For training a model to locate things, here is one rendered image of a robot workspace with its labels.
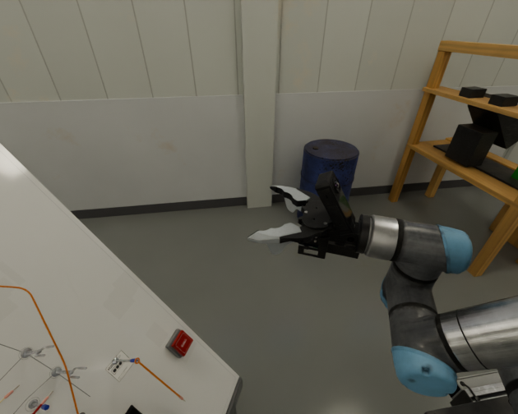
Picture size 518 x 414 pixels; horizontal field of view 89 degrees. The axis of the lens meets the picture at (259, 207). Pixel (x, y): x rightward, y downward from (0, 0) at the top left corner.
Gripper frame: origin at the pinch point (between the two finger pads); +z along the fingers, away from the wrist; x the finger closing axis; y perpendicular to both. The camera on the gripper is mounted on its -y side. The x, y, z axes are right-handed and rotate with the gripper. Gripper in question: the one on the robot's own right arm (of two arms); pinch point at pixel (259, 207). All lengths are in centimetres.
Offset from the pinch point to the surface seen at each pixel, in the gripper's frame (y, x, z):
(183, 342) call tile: 45, -15, 20
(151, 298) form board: 35.5, -8.9, 31.5
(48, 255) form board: 13, -15, 47
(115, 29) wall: -2, 173, 176
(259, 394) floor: 160, 1, 7
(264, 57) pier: 25, 215, 62
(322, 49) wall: 25, 248, 15
